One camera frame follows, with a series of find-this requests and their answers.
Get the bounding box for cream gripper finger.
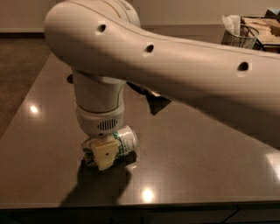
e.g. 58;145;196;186
91;139;118;171

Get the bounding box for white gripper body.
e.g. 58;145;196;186
76;104;124;137

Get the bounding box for white 7up can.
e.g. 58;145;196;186
81;126;138;168

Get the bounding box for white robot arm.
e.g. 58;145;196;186
45;0;280;148

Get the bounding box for brown chip bag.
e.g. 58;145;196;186
128;82;171;116

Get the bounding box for white crumpled napkin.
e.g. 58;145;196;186
222;15;241;36

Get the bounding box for metal mesh cup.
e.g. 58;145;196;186
221;24;260;49

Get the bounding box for wooden tray with items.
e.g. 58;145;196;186
241;8;280;53

